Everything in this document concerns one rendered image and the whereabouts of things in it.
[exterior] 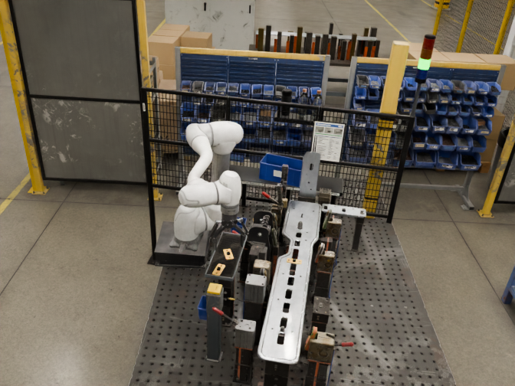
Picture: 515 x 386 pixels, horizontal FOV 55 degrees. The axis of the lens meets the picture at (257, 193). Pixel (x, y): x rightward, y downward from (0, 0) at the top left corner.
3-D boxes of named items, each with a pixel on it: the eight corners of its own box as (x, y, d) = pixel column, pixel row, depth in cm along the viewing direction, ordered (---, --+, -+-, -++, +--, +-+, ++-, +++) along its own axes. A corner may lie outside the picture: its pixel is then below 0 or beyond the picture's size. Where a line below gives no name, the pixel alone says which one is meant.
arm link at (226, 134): (198, 220, 324) (229, 215, 332) (205, 237, 313) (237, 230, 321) (203, 117, 278) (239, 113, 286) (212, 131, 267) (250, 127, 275)
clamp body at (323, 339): (329, 402, 233) (339, 348, 214) (297, 397, 235) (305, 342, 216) (329, 384, 242) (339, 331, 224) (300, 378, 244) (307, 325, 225)
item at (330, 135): (340, 163, 352) (346, 123, 336) (309, 159, 354) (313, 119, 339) (340, 162, 353) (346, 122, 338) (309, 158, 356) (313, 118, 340)
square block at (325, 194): (324, 237, 348) (331, 194, 330) (313, 236, 349) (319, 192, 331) (325, 231, 355) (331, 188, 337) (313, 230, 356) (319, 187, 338)
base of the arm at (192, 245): (166, 250, 308) (166, 243, 305) (176, 229, 327) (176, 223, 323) (195, 256, 307) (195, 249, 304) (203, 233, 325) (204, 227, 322)
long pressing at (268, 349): (304, 367, 214) (304, 364, 213) (253, 358, 216) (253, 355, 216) (322, 204, 332) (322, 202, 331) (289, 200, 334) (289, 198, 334)
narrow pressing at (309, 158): (315, 197, 337) (321, 153, 319) (298, 195, 338) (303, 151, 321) (315, 197, 337) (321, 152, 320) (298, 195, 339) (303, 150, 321)
